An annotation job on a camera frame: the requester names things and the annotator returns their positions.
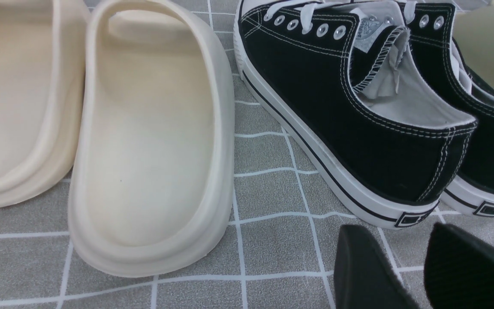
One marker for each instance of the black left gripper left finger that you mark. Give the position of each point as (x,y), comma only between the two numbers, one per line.
(363,277)

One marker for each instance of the grey checked tablecloth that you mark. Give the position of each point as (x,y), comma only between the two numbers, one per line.
(278,250)

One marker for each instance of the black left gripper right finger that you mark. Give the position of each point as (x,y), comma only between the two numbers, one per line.
(458,270)

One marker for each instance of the black canvas sneaker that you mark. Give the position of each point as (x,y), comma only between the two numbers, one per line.
(485,128)
(340,77)

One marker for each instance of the black canvas sneaker right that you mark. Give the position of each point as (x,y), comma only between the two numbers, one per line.
(485,128)

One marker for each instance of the cream slipper far left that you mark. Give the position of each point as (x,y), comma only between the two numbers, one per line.
(42,72)

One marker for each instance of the black canvas sneaker left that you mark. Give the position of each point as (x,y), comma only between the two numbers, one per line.
(340,77)

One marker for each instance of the cream slipper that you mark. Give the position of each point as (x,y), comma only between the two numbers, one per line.
(151,188)
(42,72)

